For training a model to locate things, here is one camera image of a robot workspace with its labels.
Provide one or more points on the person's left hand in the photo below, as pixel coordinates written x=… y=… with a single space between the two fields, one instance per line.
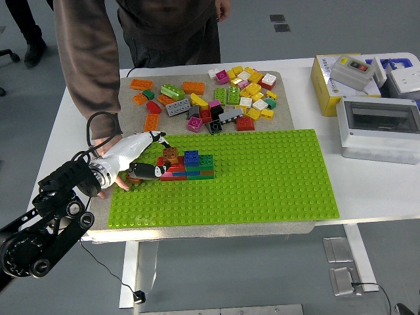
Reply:
x=223 y=8

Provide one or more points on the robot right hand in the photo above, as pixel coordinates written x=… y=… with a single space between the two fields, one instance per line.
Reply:
x=403 y=311

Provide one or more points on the person's right hand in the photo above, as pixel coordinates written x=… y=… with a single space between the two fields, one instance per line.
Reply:
x=106 y=147

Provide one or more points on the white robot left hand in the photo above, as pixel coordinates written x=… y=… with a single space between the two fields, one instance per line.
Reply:
x=124 y=151

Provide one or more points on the brown square toy brick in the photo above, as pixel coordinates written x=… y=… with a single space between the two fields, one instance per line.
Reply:
x=134 y=180
x=170 y=154

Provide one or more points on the person's right forearm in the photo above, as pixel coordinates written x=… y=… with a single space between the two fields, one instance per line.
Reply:
x=95 y=92

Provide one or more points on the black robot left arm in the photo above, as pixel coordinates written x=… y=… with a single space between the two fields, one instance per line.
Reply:
x=65 y=177

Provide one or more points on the orange long toy brick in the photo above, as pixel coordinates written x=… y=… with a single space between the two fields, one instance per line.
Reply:
x=152 y=123
x=165 y=99
x=193 y=87
x=141 y=84

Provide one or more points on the orange small toy brick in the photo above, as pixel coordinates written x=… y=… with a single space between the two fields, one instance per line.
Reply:
x=140 y=98

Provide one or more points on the red long toy brick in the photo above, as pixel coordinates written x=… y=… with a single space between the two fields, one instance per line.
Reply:
x=174 y=178
x=180 y=162

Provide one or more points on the dark green small toy brick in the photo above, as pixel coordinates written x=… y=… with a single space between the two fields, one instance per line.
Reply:
x=270 y=103
x=149 y=94

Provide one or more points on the blue square toy brick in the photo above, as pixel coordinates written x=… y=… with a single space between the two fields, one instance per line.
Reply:
x=191 y=157

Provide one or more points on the magenta square toy brick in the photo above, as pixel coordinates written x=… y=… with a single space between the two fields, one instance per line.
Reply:
x=194 y=123
x=222 y=77

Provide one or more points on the grey long toy brick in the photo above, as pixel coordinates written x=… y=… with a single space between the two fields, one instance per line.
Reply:
x=178 y=106

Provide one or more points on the lime green long toy brick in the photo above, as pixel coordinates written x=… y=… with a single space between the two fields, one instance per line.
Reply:
x=172 y=91

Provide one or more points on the dark green long toy brick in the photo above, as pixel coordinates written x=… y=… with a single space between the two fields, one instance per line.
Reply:
x=200 y=168
x=201 y=176

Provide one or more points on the pink small toy brick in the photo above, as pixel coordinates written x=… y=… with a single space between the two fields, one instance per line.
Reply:
x=243 y=84

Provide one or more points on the dark grey sloped toy brick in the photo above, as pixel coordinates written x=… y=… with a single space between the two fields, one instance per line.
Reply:
x=193 y=112

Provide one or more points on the dark green square toy brick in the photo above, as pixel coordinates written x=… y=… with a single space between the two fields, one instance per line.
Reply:
x=206 y=160

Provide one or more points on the white square toy brick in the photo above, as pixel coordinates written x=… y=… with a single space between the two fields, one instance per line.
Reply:
x=269 y=78

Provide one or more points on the yellow curved toy brick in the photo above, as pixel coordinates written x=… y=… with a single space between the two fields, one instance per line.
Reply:
x=197 y=99

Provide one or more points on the magenta small toy brick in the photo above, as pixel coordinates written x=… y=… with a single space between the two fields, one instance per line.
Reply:
x=215 y=103

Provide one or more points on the yellow small toy brick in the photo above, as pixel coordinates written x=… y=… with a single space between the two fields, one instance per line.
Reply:
x=271 y=94

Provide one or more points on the grey narrow toy brick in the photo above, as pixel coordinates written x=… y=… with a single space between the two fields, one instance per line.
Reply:
x=230 y=115

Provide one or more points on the red sloped toy brick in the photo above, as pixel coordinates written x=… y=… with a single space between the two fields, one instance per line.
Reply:
x=245 y=123

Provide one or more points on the black floor plate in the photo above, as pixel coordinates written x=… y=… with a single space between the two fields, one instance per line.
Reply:
x=277 y=18
x=282 y=28

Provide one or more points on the white small toy piece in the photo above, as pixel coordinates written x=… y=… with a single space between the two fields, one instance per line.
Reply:
x=212 y=73

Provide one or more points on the metal floor block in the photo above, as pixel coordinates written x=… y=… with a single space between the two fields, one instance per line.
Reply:
x=343 y=282

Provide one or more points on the white table leg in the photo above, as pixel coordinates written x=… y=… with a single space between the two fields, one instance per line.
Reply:
x=128 y=279
x=357 y=249

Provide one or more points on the grey-brown mat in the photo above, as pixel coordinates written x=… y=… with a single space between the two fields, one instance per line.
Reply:
x=170 y=77

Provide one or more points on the yellow cardboard box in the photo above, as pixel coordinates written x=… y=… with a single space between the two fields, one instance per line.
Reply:
x=320 y=85

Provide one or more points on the black office chair base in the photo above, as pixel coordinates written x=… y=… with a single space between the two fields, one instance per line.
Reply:
x=11 y=54

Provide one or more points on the lime green studded baseplate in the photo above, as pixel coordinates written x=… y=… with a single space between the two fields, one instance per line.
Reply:
x=262 y=180

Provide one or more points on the black plug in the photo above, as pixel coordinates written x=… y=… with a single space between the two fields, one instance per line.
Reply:
x=139 y=297

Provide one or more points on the white distribution box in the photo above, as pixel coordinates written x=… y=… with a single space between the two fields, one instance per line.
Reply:
x=370 y=147

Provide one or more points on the white plastic cover plate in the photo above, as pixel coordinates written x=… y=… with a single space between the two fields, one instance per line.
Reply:
x=380 y=70

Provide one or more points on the long metal floor plate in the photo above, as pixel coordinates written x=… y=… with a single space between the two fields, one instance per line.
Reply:
x=229 y=310

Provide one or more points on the blue plastic bin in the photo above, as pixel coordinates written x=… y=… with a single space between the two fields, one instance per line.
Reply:
x=402 y=61

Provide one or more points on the grey push-button switch box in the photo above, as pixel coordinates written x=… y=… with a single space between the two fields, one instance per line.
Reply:
x=344 y=73

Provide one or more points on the white wall socket panel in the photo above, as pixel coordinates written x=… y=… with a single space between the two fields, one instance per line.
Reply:
x=405 y=80

